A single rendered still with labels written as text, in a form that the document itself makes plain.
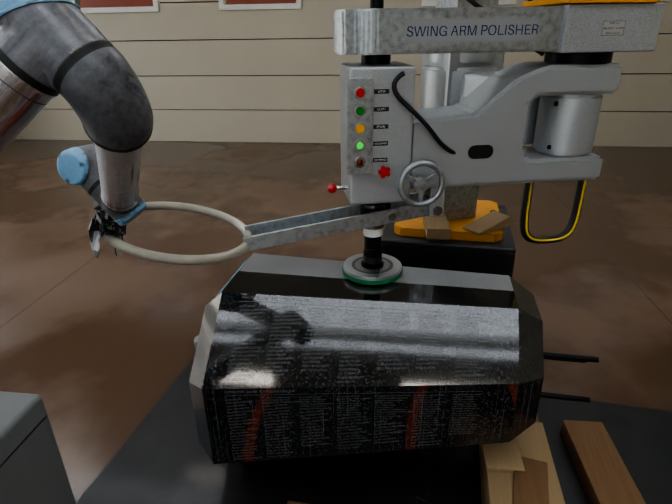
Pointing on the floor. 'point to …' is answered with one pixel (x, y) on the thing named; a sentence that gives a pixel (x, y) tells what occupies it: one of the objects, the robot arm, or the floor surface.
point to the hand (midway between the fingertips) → (106, 252)
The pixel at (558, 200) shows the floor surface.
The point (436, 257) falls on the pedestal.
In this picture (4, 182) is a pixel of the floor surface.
